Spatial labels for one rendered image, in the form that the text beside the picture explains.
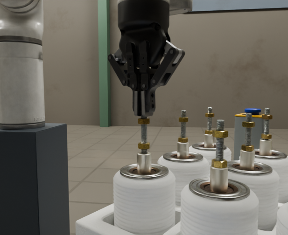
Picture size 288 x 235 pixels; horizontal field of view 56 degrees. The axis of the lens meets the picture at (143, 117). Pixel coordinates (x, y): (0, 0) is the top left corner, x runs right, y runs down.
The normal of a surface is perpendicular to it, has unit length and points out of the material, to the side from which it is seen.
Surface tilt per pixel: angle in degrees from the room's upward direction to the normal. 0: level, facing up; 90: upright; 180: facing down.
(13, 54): 90
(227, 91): 90
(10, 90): 90
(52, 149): 90
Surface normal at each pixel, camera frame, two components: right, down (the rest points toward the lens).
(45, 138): 0.99, 0.01
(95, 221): 0.00, -1.00
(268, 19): -0.15, 0.10
